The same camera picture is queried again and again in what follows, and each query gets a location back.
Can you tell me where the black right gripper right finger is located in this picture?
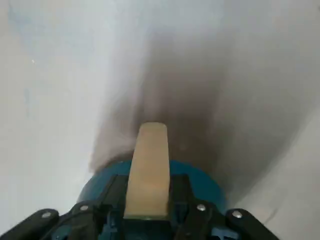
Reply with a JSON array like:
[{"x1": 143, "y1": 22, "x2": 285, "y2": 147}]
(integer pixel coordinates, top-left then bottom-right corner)
[{"x1": 169, "y1": 173, "x2": 279, "y2": 240}]

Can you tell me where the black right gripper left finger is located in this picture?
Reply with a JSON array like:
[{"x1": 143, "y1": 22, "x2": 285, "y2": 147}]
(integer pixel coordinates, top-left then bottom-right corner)
[{"x1": 7, "y1": 174, "x2": 130, "y2": 240}]

